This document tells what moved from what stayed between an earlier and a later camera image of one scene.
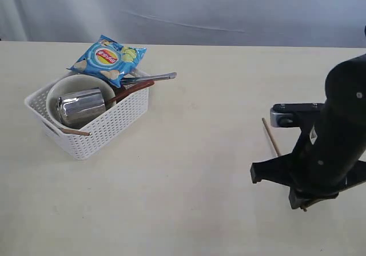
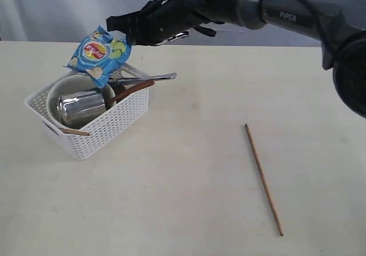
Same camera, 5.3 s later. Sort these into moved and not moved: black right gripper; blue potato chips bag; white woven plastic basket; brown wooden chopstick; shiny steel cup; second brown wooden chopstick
Moved: black right gripper; brown wooden chopstick; blue potato chips bag
Not moved: shiny steel cup; second brown wooden chopstick; white woven plastic basket
